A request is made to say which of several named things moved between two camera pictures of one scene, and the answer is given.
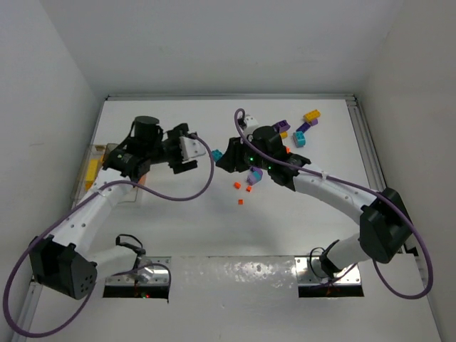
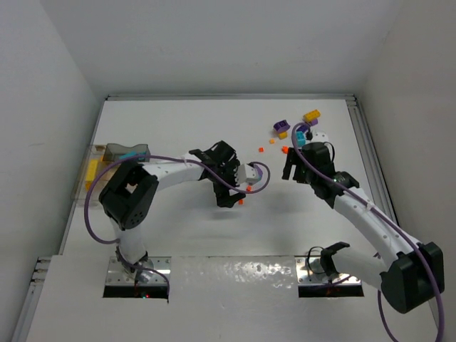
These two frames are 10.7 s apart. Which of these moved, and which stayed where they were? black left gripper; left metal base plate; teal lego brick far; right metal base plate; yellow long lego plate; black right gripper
Moved: black left gripper; black right gripper
Stayed: left metal base plate; yellow long lego plate; teal lego brick far; right metal base plate
